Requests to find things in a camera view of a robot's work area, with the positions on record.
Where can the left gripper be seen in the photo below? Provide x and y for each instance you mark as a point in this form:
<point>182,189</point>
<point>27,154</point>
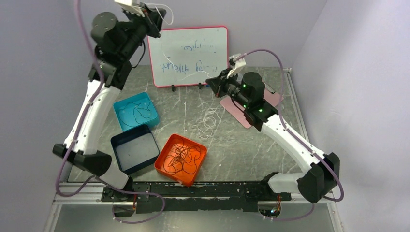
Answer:
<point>153,20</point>

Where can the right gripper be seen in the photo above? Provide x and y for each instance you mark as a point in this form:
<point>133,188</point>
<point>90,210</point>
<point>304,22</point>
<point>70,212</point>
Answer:
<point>217,84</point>

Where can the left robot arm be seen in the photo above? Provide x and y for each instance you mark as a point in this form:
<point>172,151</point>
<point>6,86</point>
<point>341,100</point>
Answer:
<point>111,43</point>

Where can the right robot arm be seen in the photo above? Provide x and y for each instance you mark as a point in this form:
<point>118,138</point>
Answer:
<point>319,171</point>

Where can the red-framed whiteboard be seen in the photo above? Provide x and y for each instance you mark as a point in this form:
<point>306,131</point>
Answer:
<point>188,56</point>

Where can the pink clipboard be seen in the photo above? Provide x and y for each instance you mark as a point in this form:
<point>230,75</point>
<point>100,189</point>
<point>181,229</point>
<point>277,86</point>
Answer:
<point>236,110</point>

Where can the orange square tray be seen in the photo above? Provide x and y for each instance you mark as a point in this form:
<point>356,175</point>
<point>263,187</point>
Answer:
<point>181,159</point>

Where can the teal square tray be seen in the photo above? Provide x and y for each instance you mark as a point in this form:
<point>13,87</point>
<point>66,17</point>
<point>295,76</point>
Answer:
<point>135,111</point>

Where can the dark blue square tray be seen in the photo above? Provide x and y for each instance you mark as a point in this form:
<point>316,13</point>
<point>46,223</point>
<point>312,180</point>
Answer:
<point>135,149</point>

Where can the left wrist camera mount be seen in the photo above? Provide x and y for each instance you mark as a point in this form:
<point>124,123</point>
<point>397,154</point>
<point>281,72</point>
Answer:
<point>134,7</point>

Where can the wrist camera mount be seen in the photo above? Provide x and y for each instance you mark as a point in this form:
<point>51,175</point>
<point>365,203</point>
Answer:
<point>134,7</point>
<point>236,64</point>

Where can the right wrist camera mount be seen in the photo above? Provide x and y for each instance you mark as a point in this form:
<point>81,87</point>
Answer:
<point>236,64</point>

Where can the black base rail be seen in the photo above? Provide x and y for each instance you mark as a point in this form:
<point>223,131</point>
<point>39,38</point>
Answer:
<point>206,196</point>

